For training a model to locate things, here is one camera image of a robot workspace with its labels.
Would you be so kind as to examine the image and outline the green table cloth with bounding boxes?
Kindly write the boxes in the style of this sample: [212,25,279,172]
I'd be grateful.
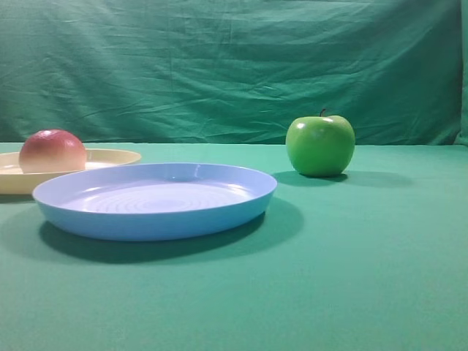
[1,143,467,350]

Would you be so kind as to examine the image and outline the pale yellow plastic plate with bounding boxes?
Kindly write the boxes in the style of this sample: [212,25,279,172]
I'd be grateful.
[0,148,141,195]

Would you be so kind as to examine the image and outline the green apple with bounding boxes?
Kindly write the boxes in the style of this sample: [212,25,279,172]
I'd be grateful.
[285,114,355,178]

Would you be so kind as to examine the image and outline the green backdrop cloth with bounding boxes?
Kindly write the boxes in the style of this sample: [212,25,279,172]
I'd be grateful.
[1,1,467,145]

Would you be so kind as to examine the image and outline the red peach fruit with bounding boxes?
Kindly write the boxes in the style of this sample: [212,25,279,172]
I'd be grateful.
[19,129,87,173]

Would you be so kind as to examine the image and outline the blue plastic plate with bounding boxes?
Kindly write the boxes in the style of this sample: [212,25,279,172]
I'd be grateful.
[32,162,277,241]

